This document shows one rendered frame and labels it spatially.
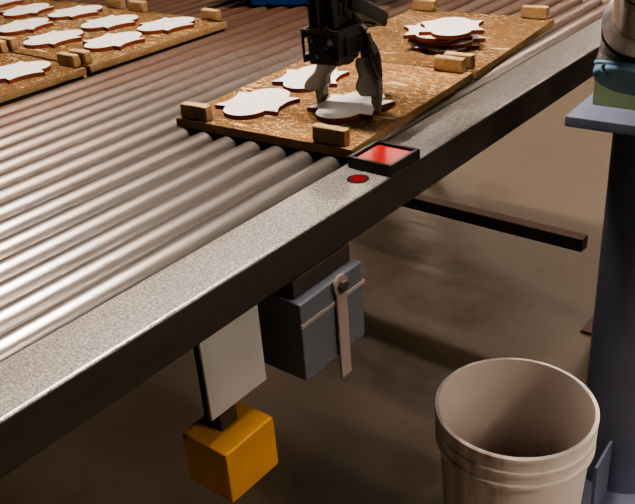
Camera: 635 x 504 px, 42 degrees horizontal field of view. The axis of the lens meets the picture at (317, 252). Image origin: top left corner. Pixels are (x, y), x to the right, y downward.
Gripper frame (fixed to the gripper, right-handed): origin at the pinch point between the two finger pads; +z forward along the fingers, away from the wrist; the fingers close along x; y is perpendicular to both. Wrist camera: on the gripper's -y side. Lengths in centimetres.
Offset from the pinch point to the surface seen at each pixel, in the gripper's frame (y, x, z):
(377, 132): 7.4, 9.4, 1.1
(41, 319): 67, 3, 3
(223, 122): 13.6, -16.1, 0.4
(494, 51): -39.7, 7.7, 1.0
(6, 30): -14, -108, -3
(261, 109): 7.9, -12.5, -0.3
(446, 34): -33.6, 0.6, -3.4
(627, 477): -34, 42, 90
